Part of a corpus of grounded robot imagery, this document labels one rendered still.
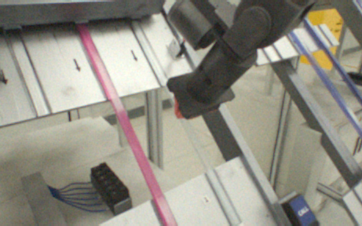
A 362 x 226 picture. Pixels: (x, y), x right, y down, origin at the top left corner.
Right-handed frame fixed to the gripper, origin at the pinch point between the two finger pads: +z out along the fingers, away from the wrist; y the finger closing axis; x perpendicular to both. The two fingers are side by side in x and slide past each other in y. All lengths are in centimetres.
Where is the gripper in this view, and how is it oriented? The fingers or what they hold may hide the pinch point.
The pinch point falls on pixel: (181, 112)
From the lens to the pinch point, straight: 52.4
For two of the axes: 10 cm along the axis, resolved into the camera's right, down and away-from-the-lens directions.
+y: -8.2, 2.9, -5.0
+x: 4.4, 8.7, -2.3
